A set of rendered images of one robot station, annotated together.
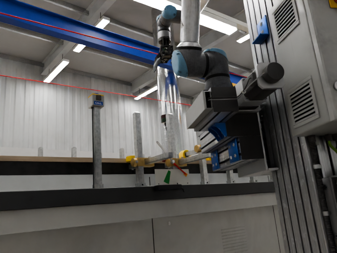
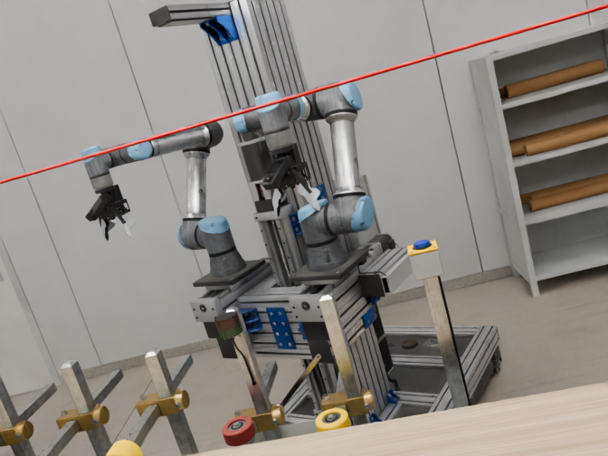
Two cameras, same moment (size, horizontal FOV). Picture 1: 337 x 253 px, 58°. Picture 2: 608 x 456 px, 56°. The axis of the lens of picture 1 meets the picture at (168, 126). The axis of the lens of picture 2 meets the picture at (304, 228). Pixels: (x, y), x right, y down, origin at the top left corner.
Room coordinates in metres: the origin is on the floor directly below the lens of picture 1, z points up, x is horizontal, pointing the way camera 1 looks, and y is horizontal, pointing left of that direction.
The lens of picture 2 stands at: (2.71, 1.19, 1.64)
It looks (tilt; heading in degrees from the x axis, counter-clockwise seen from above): 13 degrees down; 227
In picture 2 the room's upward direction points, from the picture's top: 16 degrees counter-clockwise
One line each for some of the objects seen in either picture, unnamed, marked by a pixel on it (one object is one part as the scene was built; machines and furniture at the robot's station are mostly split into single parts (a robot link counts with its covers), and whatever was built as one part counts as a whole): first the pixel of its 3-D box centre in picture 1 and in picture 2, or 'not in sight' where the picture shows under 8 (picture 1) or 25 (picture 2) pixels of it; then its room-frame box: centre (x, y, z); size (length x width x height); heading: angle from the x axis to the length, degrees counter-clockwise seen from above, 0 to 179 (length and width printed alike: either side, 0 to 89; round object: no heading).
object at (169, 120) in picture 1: (172, 149); (257, 389); (1.94, -0.01, 0.93); 0.03 x 0.03 x 0.48; 36
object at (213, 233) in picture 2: not in sight; (215, 233); (1.42, -0.74, 1.21); 0.13 x 0.12 x 0.14; 94
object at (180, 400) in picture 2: (203, 148); (163, 403); (2.10, -0.23, 0.95); 0.13 x 0.06 x 0.05; 126
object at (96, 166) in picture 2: not in sight; (95, 161); (1.75, -0.84, 1.62); 0.09 x 0.08 x 0.11; 4
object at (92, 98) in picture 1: (96, 102); (425, 261); (1.63, 0.40, 1.18); 0.07 x 0.07 x 0.08; 36
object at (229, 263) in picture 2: not in sight; (224, 260); (1.42, -0.73, 1.09); 0.15 x 0.15 x 0.10
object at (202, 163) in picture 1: (202, 160); (180, 427); (2.09, -0.21, 0.87); 0.03 x 0.03 x 0.48; 36
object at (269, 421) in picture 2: (175, 162); (259, 420); (1.95, -0.03, 0.85); 0.13 x 0.06 x 0.05; 126
